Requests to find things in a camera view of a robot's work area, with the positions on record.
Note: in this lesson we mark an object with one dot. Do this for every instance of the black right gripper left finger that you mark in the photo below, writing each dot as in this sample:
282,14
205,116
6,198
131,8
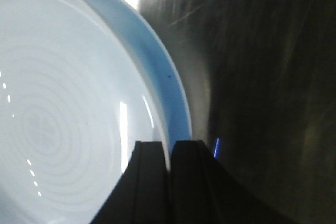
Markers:
141,194

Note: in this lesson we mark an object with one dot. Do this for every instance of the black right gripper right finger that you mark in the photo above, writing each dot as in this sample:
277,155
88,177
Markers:
203,192

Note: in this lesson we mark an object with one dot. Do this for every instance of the light blue plate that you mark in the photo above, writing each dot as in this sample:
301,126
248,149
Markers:
81,82

